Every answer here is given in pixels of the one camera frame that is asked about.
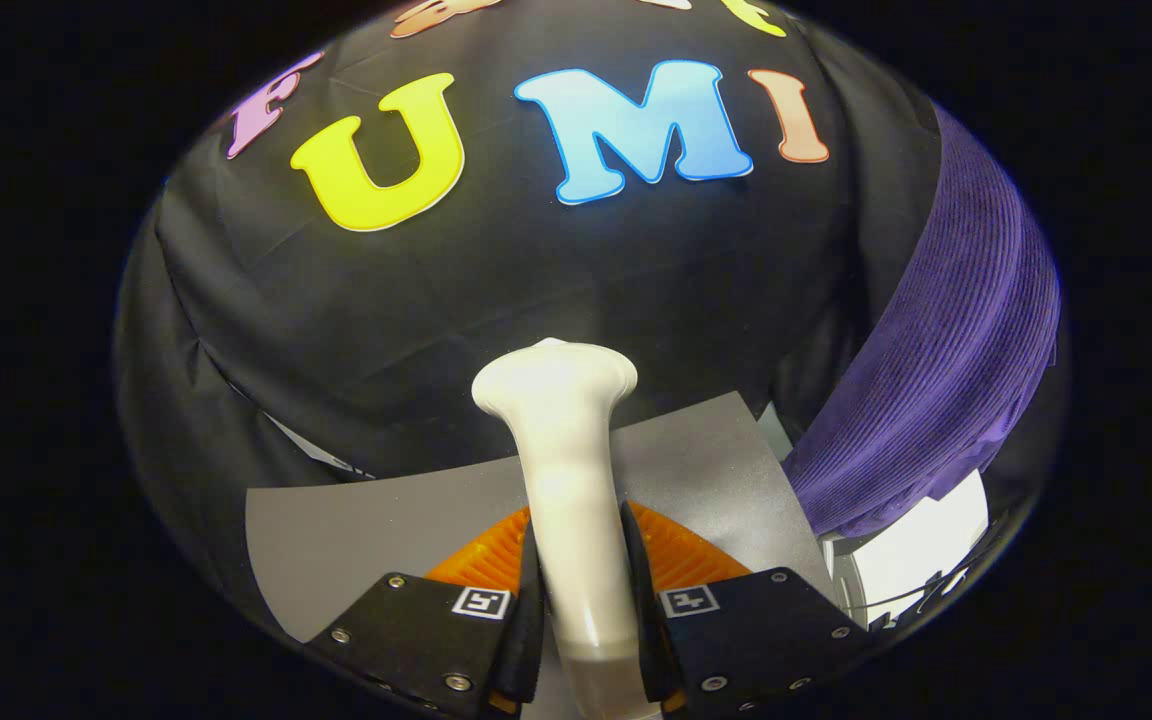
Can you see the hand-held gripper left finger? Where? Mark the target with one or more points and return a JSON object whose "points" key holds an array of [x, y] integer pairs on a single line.
{"points": [[416, 640]]}

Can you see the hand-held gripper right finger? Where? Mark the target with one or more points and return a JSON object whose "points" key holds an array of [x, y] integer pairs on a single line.
{"points": [[766, 640]]}

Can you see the white garment steamer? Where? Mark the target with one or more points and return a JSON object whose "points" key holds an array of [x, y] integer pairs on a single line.
{"points": [[566, 470]]}

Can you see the grey cabinet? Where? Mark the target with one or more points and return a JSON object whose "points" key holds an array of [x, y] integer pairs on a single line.
{"points": [[376, 540]]}

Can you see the black backdrop cloth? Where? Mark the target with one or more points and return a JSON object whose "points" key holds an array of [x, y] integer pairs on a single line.
{"points": [[496, 290]]}

